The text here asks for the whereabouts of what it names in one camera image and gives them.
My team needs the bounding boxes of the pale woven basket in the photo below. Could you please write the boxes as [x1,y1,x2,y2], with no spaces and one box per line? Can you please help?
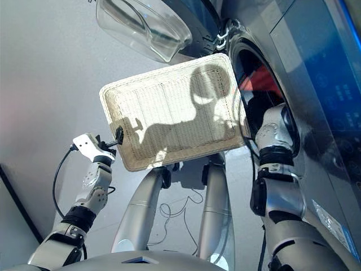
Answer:
[98,53,250,172]

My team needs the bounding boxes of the red garment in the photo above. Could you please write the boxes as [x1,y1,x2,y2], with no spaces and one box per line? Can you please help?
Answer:
[239,63,280,93]

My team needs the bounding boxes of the black basket cart leg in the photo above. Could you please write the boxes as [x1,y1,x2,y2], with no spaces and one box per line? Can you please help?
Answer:
[160,166,173,190]
[201,163,210,186]

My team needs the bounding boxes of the round washing machine door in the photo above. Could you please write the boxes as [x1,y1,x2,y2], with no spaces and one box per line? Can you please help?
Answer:
[87,0,223,64]

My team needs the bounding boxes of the grey washing machine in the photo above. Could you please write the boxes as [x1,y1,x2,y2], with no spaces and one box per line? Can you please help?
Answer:
[160,0,361,271]

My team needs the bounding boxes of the silver robot leg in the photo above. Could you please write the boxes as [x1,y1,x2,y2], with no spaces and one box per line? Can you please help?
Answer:
[197,154,236,263]
[111,166,170,253]

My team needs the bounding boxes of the black edged board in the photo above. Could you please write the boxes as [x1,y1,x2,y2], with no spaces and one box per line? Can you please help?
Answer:
[0,163,40,245]

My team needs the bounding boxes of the silver robot torso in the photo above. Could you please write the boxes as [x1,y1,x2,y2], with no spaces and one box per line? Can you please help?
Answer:
[55,250,226,271]

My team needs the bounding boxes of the clear plastic document pouch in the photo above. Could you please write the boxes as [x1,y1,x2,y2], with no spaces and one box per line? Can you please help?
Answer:
[311,199,353,255]

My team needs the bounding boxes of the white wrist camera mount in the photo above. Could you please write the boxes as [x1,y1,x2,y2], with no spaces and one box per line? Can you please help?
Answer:
[72,132,117,162]

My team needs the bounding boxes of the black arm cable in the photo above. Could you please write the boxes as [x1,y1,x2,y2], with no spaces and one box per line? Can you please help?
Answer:
[243,135,267,271]
[52,143,78,218]

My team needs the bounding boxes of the thin floor cable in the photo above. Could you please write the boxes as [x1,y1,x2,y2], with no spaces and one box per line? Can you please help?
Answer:
[146,188,204,255]

